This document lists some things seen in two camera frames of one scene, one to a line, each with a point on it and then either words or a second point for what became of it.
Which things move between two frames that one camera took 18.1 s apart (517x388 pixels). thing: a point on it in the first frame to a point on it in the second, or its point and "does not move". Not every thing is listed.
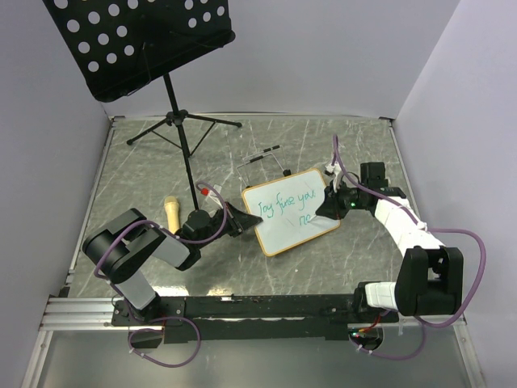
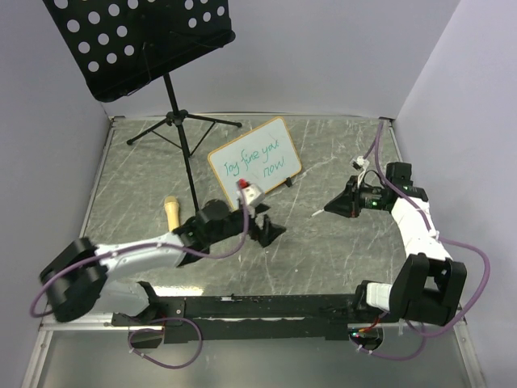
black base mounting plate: (245, 318) does not move
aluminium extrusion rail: (81, 314) does not move
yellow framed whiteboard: (286, 206) to (266, 156)
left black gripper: (240, 221) to (269, 232)
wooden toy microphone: (172, 208) does not move
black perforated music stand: (120, 45) does not move
